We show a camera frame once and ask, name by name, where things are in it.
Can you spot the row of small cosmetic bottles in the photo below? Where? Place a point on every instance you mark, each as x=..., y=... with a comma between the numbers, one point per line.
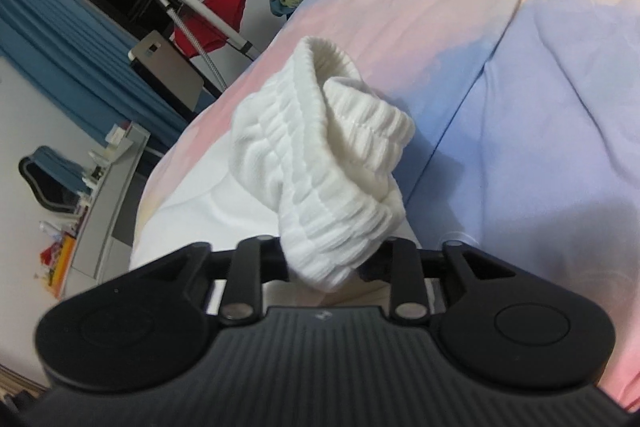
x=100, y=167

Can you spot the pastel bed sheet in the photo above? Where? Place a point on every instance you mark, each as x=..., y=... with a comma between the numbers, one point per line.
x=550, y=107

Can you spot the white dressing table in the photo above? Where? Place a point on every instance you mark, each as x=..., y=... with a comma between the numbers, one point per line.
x=107, y=217

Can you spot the red garment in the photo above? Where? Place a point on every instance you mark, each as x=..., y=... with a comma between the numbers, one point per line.
x=220, y=7

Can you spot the garment steamer stand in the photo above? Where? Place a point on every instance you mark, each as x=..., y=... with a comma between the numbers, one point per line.
x=200, y=7

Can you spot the wavy wall mirror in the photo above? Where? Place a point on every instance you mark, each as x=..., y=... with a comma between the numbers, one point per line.
x=52, y=179

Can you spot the blue curtain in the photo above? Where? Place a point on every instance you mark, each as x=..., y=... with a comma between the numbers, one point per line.
x=75, y=47

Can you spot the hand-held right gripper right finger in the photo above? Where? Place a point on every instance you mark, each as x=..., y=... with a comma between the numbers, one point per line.
x=406, y=259

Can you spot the orange box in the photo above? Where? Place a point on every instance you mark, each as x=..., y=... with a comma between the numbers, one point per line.
x=62, y=264

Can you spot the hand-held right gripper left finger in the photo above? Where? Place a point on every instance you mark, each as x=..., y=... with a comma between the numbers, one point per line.
x=250, y=259

